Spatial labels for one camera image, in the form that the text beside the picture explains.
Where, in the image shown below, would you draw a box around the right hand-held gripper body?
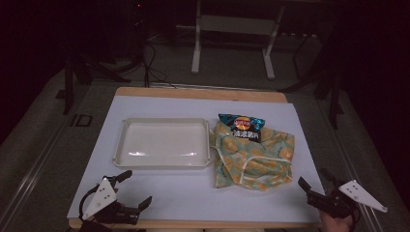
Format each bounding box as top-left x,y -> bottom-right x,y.
306,179 -> 389,220

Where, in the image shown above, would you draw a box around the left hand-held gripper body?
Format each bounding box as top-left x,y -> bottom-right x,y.
82,176 -> 142,226

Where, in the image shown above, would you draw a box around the white plastic tray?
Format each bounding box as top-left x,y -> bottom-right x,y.
112,117 -> 213,170

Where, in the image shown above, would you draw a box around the green orange patterned cloth bag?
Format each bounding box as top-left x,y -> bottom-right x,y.
209,121 -> 296,191

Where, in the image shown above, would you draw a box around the dark snack chip bag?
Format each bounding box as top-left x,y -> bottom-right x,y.
218,113 -> 266,144

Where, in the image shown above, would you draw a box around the person's right hand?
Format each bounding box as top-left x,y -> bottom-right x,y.
318,208 -> 355,232

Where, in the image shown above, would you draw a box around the white table sheet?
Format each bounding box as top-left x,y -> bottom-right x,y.
67,95 -> 326,224

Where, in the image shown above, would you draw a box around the black metal stand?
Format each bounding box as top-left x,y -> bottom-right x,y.
62,54 -> 132,116
278,61 -> 345,131

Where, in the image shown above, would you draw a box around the wooden table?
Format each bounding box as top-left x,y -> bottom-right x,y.
68,86 -> 323,230

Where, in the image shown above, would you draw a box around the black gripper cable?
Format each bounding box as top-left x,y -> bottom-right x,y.
77,184 -> 101,222

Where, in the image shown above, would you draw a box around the black floor cables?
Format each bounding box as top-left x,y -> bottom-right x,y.
140,41 -> 178,89

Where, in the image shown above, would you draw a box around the white metal stand frame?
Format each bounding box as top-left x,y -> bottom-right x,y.
190,0 -> 286,81

